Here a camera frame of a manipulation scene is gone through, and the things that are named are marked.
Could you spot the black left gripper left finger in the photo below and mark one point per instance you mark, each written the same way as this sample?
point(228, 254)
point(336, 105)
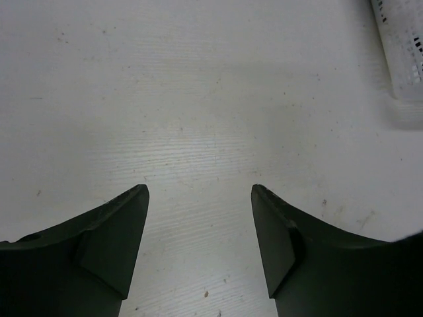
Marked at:
point(81, 267)

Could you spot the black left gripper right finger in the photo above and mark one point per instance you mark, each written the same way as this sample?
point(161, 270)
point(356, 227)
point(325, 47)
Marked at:
point(312, 268)

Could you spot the white plastic mesh basket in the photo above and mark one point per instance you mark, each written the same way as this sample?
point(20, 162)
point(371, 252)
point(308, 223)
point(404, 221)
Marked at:
point(400, 29)

